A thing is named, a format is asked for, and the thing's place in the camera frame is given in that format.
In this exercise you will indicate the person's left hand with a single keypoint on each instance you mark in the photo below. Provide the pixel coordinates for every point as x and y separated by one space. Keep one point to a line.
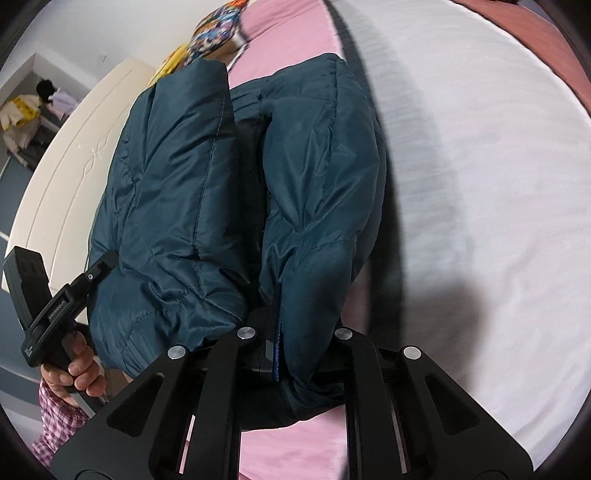
83 369

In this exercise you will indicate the beige garment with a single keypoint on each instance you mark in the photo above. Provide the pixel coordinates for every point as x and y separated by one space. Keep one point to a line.
21 122

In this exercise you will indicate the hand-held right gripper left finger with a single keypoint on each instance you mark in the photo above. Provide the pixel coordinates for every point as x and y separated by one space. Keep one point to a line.
277 355

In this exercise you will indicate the cream headboard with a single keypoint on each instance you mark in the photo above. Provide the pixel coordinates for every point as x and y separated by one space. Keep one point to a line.
74 184

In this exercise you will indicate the colourful patterned pillow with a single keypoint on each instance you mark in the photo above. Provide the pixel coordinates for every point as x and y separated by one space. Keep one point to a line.
217 32

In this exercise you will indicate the yellow pillow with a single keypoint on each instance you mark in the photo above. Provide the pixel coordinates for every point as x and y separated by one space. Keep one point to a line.
171 64

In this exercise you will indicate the lilac garment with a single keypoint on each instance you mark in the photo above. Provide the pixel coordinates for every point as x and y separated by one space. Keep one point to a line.
63 104

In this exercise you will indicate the teal puffer jacket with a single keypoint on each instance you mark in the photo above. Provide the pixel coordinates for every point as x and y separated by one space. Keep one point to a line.
194 184

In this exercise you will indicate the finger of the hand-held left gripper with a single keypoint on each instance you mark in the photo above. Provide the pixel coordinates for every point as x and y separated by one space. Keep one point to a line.
102 267

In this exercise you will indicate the salmon bed cover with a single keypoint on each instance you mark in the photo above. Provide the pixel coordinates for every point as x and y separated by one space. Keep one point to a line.
531 37

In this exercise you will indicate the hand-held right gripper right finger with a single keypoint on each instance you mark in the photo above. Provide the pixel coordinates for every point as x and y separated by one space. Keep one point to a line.
355 364

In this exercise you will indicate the black garment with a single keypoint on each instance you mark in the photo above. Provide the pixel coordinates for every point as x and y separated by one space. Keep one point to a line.
45 90

